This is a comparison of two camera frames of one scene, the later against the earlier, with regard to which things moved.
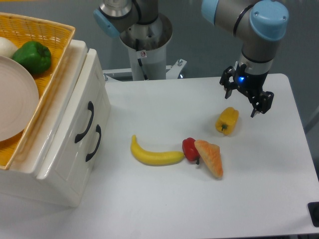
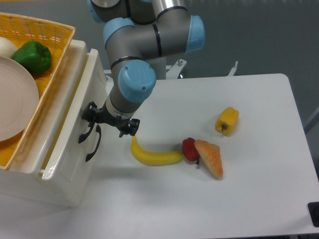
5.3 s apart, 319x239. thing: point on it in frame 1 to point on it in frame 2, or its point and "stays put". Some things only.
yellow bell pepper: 226,121 stays put
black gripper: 252,84 to 92,114
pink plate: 19,99 stays put
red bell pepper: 190,150 stays put
